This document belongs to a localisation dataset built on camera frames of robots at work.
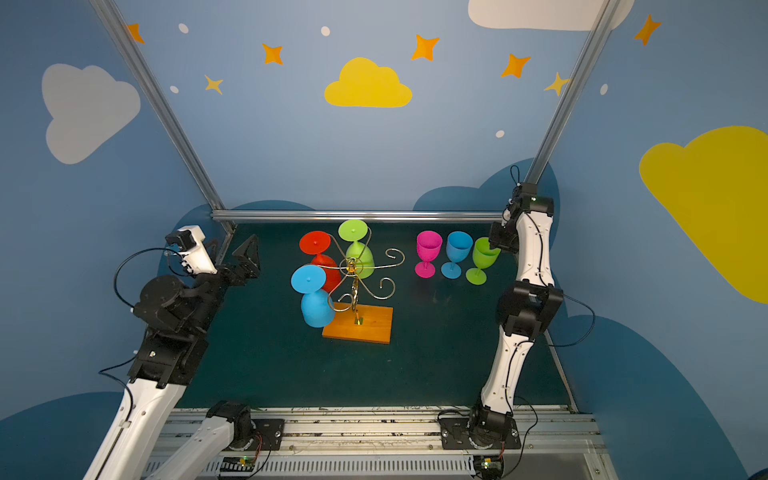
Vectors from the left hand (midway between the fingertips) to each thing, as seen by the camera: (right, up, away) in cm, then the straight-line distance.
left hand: (231, 237), depth 62 cm
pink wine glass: (+47, 0, +37) cm, 59 cm away
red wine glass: (+16, -1, +10) cm, 19 cm away
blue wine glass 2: (+56, -1, +34) cm, 66 cm away
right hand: (+68, 0, +29) cm, 74 cm away
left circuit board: (-4, -56, +11) cm, 57 cm away
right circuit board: (+58, -57, +12) cm, 82 cm away
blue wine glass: (+16, -16, +7) cm, 24 cm away
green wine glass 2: (+63, -4, +32) cm, 71 cm away
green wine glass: (+26, -5, +10) cm, 28 cm away
